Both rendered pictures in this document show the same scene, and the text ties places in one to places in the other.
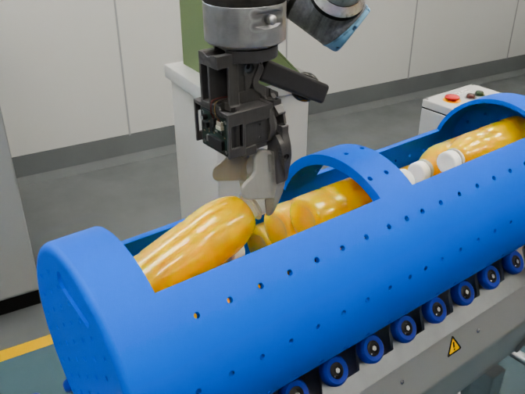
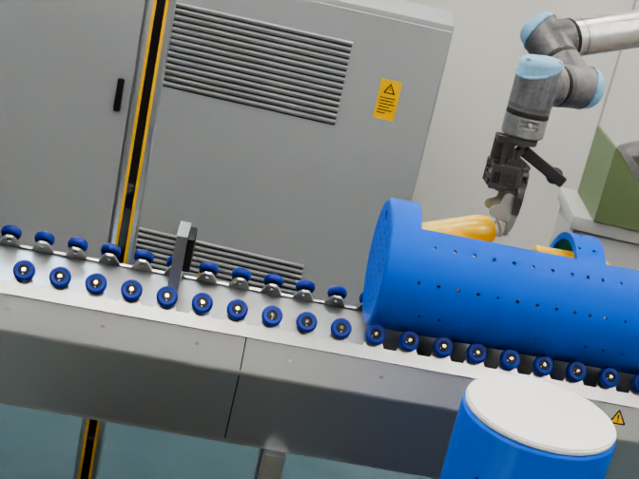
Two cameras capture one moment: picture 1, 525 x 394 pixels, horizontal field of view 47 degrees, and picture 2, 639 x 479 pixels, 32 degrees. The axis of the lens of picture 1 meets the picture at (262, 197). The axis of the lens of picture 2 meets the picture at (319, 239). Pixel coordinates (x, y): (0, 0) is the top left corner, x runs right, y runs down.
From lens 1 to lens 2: 175 cm
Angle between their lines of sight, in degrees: 31
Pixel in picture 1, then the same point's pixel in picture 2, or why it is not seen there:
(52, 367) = not seen: hidden behind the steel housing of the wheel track
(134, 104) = not seen: hidden behind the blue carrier
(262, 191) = (502, 216)
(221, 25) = (507, 121)
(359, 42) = not seen: outside the picture
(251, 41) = (517, 132)
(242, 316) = (456, 262)
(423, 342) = (590, 393)
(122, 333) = (398, 234)
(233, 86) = (504, 153)
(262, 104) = (516, 167)
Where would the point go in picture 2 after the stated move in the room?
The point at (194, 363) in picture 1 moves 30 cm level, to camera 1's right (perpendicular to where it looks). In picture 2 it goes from (423, 267) to (553, 323)
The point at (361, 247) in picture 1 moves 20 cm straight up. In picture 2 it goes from (546, 273) to (572, 183)
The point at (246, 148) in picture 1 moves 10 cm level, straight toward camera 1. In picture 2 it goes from (499, 186) to (479, 192)
